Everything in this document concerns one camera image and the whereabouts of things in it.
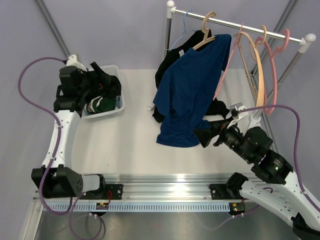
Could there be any black t-shirt back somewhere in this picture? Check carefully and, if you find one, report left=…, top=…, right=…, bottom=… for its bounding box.
left=152, top=30, right=230, bottom=123

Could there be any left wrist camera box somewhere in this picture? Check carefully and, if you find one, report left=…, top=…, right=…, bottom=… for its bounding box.
left=65, top=54, right=88, bottom=72

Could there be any left small circuit board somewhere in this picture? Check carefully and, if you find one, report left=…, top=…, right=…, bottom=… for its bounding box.
left=96, top=202, right=110, bottom=211

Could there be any beige wooden hanger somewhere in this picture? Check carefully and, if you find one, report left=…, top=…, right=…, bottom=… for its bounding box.
left=193, top=11, right=216, bottom=50
left=234, top=25, right=267, bottom=107

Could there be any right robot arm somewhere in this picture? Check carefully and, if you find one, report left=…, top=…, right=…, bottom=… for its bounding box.
left=193, top=119, right=320, bottom=240

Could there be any light blue t-shirt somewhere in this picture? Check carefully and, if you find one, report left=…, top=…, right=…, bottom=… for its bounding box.
left=115, top=96, right=122, bottom=110

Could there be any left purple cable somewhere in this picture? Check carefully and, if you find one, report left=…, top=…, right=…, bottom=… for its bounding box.
left=18, top=56, right=105, bottom=237

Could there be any light blue wire hanger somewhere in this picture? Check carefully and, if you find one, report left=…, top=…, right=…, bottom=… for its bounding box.
left=170, top=9, right=196, bottom=51

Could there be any right small circuit board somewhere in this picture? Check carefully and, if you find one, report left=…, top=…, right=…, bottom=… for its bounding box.
left=229, top=202, right=246, bottom=216

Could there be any pink wire hanger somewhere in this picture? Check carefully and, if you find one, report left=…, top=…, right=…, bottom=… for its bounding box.
left=212, top=22, right=245, bottom=100

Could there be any green and white raglan shirt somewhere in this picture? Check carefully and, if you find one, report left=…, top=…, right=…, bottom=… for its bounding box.
left=84, top=96, right=116, bottom=115

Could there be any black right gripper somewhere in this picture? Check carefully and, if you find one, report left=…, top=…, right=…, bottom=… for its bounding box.
left=192, top=115, right=253, bottom=163

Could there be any purple cable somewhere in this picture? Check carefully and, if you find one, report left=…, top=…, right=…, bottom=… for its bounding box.
left=18, top=56, right=105, bottom=237
left=236, top=104, right=320, bottom=213

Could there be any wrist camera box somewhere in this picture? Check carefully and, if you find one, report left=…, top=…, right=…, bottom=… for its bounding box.
left=227, top=102, right=248, bottom=129
left=65, top=54, right=88, bottom=72

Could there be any pink plastic hanger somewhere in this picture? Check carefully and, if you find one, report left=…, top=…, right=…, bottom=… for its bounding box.
left=254, top=25, right=290, bottom=105

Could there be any small circuit board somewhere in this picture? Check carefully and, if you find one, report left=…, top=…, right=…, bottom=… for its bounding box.
left=229, top=202, right=246, bottom=216
left=96, top=202, right=110, bottom=211

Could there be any aluminium rail frame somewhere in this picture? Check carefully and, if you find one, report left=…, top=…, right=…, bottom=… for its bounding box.
left=32, top=172, right=276, bottom=203

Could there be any white perforated cable duct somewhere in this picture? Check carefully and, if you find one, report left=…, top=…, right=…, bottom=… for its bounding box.
left=42, top=201, right=232, bottom=213

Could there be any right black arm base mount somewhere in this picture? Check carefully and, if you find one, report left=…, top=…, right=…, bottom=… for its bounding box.
left=208, top=183, right=242, bottom=200

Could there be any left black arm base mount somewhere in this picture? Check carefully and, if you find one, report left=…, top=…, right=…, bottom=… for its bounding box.
left=80, top=184, right=124, bottom=200

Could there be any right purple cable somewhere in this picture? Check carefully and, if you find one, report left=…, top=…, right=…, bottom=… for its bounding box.
left=236, top=104, right=320, bottom=213

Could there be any black t-shirt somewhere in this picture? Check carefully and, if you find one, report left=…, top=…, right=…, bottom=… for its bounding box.
left=152, top=30, right=230, bottom=123
left=86, top=75, right=122, bottom=103

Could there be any white metal clothes rack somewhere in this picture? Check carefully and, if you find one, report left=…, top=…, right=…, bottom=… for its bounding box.
left=164, top=0, right=316, bottom=115

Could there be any white plastic basket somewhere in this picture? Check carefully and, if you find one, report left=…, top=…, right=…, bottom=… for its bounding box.
left=81, top=65, right=125, bottom=120

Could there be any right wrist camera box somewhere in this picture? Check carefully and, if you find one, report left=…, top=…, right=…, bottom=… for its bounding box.
left=227, top=102, right=248, bottom=129

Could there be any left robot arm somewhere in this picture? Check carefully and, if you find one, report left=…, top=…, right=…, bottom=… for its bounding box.
left=31, top=62, right=111, bottom=200

